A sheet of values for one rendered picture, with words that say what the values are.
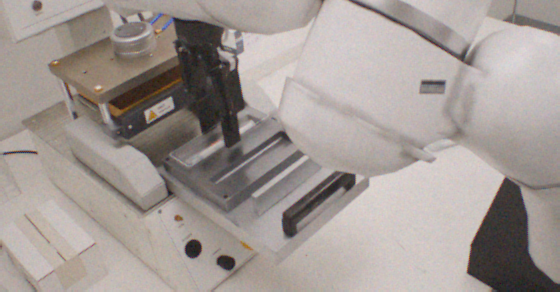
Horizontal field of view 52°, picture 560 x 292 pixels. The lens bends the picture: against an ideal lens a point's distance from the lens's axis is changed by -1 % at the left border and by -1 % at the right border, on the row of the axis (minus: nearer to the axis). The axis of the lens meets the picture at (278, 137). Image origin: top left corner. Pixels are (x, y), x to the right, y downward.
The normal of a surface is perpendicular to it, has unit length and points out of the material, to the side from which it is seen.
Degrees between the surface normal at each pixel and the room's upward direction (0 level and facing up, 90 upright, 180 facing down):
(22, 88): 90
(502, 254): 46
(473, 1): 82
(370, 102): 75
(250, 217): 0
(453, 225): 0
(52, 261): 2
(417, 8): 65
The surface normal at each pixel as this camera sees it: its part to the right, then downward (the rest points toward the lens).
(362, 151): 0.11, 0.45
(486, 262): -0.72, 0.47
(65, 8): 0.71, 0.36
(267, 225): -0.09, -0.80
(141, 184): 0.39, -0.37
